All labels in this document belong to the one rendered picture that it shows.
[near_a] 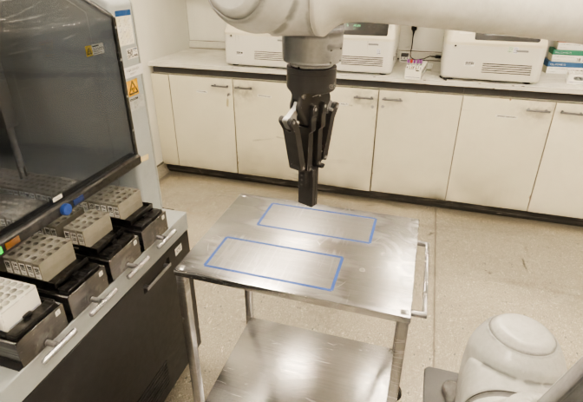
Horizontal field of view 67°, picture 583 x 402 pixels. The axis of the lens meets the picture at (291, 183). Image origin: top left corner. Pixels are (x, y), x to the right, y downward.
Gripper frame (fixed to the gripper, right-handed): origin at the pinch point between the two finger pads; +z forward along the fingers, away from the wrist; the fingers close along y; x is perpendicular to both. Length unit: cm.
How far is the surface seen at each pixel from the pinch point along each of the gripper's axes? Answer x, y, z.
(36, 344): 49, -33, 43
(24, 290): 56, -31, 33
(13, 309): 53, -35, 34
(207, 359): 73, 30, 119
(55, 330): 52, -28, 44
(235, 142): 187, 160, 86
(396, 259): -1, 39, 37
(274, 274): 19.7, 13.5, 37.0
